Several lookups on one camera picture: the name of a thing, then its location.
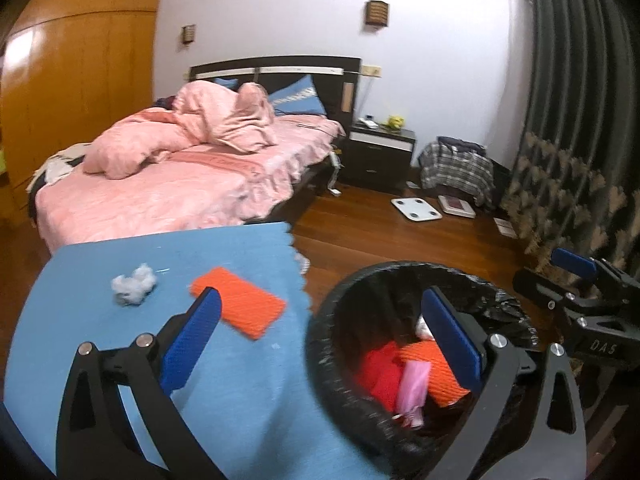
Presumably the grey crumpled tissue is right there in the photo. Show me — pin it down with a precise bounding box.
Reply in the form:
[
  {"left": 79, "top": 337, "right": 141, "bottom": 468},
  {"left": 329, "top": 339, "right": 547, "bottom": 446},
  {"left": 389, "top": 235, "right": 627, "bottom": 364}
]
[{"left": 110, "top": 262, "right": 157, "bottom": 306}]

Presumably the blue table cloth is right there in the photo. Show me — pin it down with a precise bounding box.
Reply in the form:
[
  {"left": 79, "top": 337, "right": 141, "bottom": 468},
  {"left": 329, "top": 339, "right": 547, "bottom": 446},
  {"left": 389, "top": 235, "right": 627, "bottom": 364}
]
[{"left": 2, "top": 222, "right": 381, "bottom": 480}]

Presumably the red cloth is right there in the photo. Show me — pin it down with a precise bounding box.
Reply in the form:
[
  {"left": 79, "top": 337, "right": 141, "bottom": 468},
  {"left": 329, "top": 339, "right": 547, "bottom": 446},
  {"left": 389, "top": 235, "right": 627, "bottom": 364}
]
[{"left": 357, "top": 342, "right": 408, "bottom": 413}]

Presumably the dark wooden bed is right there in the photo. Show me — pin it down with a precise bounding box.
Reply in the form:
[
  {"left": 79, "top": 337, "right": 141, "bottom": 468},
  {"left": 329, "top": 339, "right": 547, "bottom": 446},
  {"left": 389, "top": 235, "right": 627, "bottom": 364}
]
[{"left": 27, "top": 56, "right": 362, "bottom": 256}]

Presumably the dark patterned curtain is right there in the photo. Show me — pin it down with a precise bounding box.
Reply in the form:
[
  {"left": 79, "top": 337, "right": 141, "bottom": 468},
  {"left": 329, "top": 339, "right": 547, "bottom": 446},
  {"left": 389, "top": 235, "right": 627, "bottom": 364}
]
[{"left": 500, "top": 0, "right": 640, "bottom": 311}]

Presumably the wooden wardrobe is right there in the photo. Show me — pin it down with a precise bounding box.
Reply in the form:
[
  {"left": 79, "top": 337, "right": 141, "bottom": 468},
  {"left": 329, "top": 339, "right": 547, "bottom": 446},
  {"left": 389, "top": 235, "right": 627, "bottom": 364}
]
[{"left": 0, "top": 0, "right": 163, "bottom": 226}]

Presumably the large orange sponge cloth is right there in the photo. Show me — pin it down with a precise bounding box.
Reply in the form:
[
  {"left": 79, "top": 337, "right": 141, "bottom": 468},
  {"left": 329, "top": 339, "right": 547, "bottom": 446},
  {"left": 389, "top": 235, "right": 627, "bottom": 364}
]
[{"left": 397, "top": 340, "right": 473, "bottom": 408}]

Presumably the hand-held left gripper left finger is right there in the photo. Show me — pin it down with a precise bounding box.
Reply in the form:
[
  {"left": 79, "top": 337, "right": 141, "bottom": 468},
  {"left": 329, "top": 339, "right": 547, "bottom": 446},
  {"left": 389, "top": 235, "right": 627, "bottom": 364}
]
[{"left": 55, "top": 287, "right": 226, "bottom": 480}]

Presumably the pink topped bathroom scale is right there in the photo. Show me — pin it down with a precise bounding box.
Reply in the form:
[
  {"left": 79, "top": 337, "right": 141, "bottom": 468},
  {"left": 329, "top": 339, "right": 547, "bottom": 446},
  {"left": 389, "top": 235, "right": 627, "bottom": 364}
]
[{"left": 437, "top": 194, "right": 477, "bottom": 218}]

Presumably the black and white cloth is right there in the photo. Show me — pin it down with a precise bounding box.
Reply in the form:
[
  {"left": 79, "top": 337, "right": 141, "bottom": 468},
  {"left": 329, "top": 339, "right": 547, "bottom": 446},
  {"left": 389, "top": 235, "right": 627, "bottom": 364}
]
[{"left": 27, "top": 142, "right": 96, "bottom": 191}]

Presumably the black lined trash bin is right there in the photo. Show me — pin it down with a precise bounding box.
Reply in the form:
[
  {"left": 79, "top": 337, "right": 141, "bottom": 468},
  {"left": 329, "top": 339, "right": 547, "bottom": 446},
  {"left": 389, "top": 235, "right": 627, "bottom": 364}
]
[{"left": 305, "top": 260, "right": 543, "bottom": 480}]

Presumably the dark nightstand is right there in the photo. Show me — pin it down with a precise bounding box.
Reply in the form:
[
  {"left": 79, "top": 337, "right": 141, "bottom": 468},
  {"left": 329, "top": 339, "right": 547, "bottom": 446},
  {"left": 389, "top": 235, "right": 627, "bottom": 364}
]
[{"left": 337, "top": 119, "right": 417, "bottom": 193}]

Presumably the small orange sponge cloth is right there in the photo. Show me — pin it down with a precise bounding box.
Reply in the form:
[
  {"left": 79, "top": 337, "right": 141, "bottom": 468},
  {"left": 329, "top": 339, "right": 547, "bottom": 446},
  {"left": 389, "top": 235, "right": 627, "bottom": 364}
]
[{"left": 190, "top": 267, "right": 288, "bottom": 341}]

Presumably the white charger cable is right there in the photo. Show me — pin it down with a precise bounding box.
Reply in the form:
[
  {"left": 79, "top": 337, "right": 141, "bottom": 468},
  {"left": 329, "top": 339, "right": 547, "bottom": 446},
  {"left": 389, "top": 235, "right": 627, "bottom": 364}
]
[{"left": 327, "top": 147, "right": 343, "bottom": 196}]

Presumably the white bathroom scale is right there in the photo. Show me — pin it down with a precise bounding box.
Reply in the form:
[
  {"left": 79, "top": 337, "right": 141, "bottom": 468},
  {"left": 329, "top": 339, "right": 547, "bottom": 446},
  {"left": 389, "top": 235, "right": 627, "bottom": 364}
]
[{"left": 391, "top": 196, "right": 443, "bottom": 222}]

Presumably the large wall lamp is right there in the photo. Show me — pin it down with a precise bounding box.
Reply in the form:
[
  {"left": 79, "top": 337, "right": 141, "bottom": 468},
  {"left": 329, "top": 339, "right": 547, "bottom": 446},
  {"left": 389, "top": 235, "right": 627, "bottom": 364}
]
[{"left": 365, "top": 0, "right": 390, "bottom": 27}]

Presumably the pink plastic wrapper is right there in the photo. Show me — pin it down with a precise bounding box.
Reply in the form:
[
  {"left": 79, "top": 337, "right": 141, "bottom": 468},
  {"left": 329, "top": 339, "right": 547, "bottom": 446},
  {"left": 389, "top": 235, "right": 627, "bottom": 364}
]
[{"left": 395, "top": 360, "right": 433, "bottom": 426}]

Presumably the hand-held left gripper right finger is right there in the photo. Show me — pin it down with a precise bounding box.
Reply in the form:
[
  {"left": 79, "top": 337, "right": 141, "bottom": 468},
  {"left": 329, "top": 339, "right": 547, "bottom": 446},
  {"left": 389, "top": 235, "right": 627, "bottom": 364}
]
[{"left": 420, "top": 285, "right": 588, "bottom": 480}]

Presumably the pink bed sheet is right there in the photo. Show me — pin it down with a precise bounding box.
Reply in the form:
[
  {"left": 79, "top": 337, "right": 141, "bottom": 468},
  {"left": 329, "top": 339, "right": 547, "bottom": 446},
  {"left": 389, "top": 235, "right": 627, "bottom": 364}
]
[{"left": 35, "top": 112, "right": 346, "bottom": 256}]

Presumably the large blue pillow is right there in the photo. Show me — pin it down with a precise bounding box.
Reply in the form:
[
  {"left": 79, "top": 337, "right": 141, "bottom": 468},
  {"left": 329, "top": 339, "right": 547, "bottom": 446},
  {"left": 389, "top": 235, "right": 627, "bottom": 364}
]
[{"left": 267, "top": 74, "right": 326, "bottom": 116}]

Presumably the plaid bag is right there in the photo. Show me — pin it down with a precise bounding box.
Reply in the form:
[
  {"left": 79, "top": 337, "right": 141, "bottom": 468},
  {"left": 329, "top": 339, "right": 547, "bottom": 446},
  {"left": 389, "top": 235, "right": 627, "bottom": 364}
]
[{"left": 419, "top": 136, "right": 496, "bottom": 206}]

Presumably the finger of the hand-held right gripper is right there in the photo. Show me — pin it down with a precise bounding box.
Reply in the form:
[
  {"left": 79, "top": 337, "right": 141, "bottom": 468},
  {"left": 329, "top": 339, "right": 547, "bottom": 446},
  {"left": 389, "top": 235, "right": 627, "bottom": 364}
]
[
  {"left": 514, "top": 266, "right": 583, "bottom": 312},
  {"left": 550, "top": 247, "right": 608, "bottom": 287}
]

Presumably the pink quilt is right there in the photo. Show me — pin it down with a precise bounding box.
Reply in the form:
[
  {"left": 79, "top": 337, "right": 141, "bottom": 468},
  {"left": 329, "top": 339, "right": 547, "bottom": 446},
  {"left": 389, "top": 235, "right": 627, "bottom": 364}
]
[{"left": 82, "top": 81, "right": 278, "bottom": 181}]

